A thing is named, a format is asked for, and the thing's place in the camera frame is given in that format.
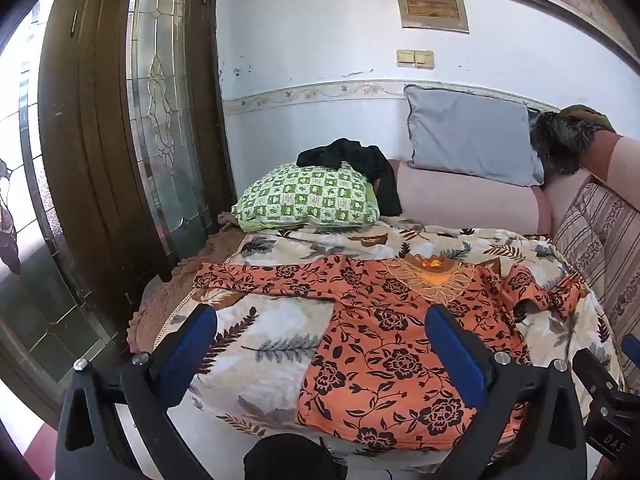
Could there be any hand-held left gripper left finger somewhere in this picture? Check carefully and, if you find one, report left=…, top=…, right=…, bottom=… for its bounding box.
left=55, top=304, right=219, bottom=480

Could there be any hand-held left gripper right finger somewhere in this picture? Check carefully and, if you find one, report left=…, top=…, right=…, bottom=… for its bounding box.
left=424, top=304, right=589, bottom=480

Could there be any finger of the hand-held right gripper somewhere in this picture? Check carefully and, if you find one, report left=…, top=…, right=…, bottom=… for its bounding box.
left=621, top=333, right=640, bottom=369
left=572, top=347, right=626, bottom=397

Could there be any orange black floral shirt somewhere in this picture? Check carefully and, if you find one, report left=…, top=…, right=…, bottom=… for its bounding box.
left=191, top=254, right=583, bottom=453

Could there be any brown lace cloth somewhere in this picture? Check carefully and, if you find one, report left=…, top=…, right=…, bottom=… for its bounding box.
left=127, top=212, right=251, bottom=353

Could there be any cream leaf print blanket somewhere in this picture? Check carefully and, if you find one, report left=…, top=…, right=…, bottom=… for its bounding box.
left=152, top=217, right=626, bottom=476

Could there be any striped cushion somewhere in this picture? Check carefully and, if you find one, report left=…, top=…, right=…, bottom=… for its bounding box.
left=550, top=180, right=640, bottom=356

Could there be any pink sofa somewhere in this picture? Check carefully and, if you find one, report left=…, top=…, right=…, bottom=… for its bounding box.
left=385, top=132, right=640, bottom=241

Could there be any green checkered pillow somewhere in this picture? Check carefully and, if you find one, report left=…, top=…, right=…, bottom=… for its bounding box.
left=231, top=161, right=381, bottom=233

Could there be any grey cushion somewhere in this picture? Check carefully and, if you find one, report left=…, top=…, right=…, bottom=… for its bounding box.
left=403, top=84, right=546, bottom=187

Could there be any dark furry cloth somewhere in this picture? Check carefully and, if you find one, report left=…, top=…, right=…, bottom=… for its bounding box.
left=529, top=110, right=601, bottom=177

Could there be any black garment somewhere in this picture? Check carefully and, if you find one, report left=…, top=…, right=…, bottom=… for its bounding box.
left=296, top=137, right=404, bottom=217

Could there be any wooden door with glass panel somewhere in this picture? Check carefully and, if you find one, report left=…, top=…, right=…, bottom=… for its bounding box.
left=37, top=0, right=237, bottom=313

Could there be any olive brown cloth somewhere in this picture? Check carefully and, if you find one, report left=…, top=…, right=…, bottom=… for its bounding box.
left=560, top=104, right=617, bottom=133

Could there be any beige wall panel cover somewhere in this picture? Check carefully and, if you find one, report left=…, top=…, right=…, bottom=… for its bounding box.
left=395, top=0, right=471, bottom=34

